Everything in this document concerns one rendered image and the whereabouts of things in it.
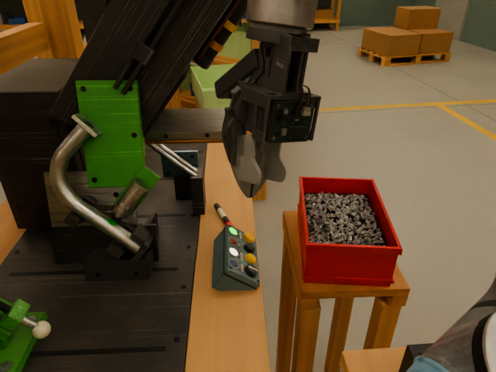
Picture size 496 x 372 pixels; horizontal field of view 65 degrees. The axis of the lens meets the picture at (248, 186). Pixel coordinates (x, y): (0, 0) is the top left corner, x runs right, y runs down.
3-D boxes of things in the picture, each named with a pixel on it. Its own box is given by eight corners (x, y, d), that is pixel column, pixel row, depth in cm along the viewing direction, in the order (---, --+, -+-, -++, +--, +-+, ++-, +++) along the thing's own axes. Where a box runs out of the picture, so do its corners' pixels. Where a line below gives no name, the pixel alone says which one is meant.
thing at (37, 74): (122, 169, 121) (100, 57, 104) (93, 228, 95) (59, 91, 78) (62, 170, 120) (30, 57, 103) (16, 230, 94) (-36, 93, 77)
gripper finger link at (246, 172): (246, 215, 47) (256, 144, 44) (224, 195, 52) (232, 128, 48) (267, 212, 49) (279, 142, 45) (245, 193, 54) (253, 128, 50)
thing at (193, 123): (230, 118, 104) (230, 107, 102) (231, 143, 90) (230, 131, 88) (82, 121, 102) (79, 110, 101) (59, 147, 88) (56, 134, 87)
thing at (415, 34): (417, 51, 692) (426, 5, 654) (449, 61, 626) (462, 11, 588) (357, 55, 663) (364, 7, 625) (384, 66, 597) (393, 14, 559)
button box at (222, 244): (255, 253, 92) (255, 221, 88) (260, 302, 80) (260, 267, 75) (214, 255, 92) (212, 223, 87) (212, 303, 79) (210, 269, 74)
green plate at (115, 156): (153, 176, 87) (145, 78, 81) (146, 186, 79) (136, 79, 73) (101, 178, 86) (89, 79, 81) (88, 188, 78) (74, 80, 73)
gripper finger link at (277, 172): (267, 212, 49) (279, 142, 45) (245, 193, 54) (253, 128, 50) (288, 209, 51) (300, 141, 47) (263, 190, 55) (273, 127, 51)
